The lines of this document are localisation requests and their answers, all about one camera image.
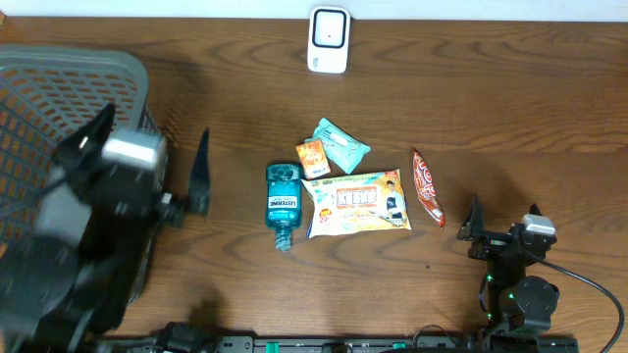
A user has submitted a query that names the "mint green wipes pack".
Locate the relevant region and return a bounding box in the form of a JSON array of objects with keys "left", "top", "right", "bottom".
[{"left": 306, "top": 118, "right": 371, "bottom": 175}]

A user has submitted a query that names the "small orange snack pack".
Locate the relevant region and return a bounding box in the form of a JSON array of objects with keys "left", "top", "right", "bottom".
[{"left": 295, "top": 140, "right": 331, "bottom": 179}]

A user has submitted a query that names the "teal mouthwash bottle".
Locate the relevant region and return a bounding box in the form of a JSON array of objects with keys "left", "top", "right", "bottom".
[{"left": 265, "top": 163, "right": 302, "bottom": 252}]

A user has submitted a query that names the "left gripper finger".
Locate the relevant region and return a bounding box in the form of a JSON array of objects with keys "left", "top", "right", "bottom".
[
  {"left": 188, "top": 128, "right": 210, "bottom": 216},
  {"left": 53, "top": 103, "right": 116, "bottom": 170}
]

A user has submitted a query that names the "red Top snack bar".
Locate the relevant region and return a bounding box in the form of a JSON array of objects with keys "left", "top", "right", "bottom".
[{"left": 412, "top": 149, "right": 445, "bottom": 228}]

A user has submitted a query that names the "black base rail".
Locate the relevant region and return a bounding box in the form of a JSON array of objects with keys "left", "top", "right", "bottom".
[{"left": 88, "top": 323, "right": 580, "bottom": 353}]

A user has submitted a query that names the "large yellow white snack bag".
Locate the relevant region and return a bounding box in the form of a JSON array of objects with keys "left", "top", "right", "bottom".
[{"left": 301, "top": 169, "right": 411, "bottom": 238}]

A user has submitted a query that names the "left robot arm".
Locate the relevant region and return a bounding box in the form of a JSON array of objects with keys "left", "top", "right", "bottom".
[{"left": 1, "top": 104, "right": 210, "bottom": 352}]

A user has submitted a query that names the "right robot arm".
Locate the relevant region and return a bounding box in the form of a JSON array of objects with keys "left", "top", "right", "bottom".
[{"left": 456, "top": 197, "right": 559, "bottom": 352}]

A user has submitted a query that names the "grey plastic shopping basket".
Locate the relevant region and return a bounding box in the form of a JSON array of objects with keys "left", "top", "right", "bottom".
[{"left": 0, "top": 43, "right": 171, "bottom": 305}]

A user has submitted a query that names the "white barcode scanner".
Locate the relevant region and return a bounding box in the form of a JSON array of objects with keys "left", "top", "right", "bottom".
[{"left": 306, "top": 6, "right": 351, "bottom": 75}]

